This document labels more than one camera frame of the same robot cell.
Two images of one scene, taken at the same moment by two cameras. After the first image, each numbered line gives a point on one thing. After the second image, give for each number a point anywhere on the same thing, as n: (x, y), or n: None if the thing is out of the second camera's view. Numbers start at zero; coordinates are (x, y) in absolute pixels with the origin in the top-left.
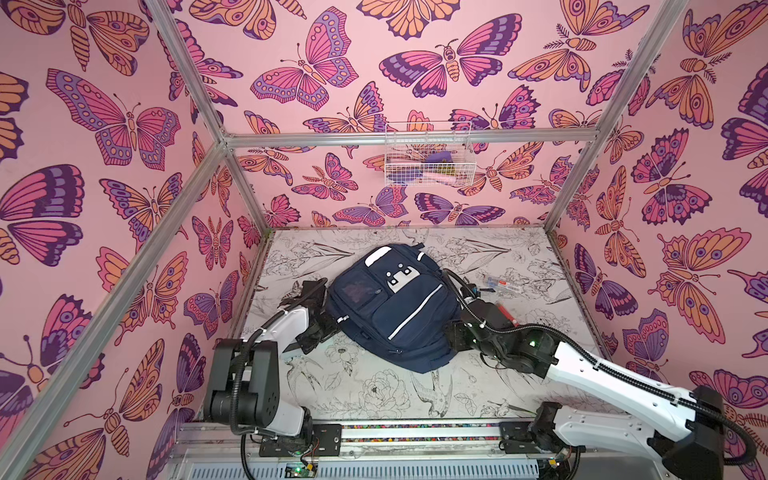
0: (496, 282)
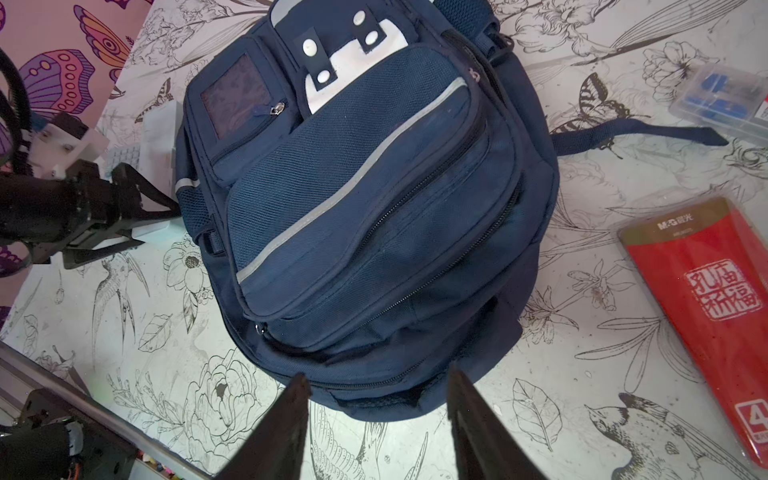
0: (725, 98)
